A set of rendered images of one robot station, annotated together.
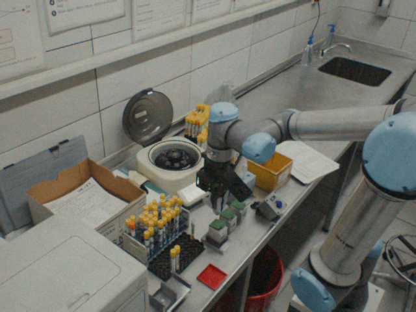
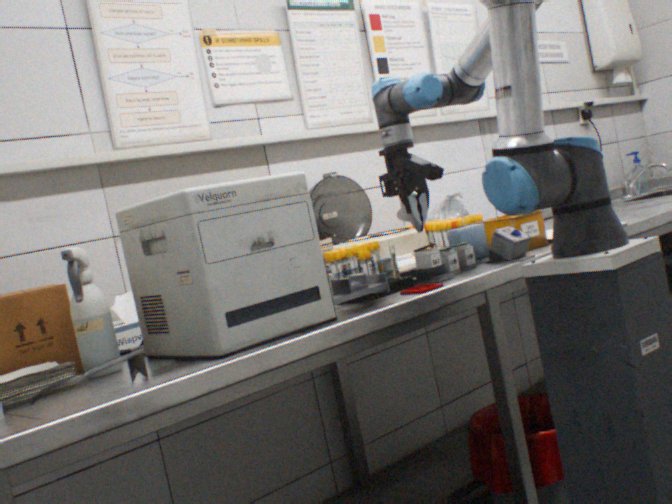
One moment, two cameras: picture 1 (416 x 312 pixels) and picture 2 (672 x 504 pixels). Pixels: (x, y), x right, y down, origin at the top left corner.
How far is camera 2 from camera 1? 121 cm
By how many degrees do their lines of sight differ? 34
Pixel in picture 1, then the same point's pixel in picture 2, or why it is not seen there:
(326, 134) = (483, 44)
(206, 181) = (390, 178)
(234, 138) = (396, 92)
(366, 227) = (506, 50)
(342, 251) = (505, 100)
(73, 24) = (237, 99)
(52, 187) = not seen: hidden behind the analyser
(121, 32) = (291, 117)
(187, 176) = (390, 240)
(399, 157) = not seen: outside the picture
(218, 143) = (387, 118)
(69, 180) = not seen: hidden behind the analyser
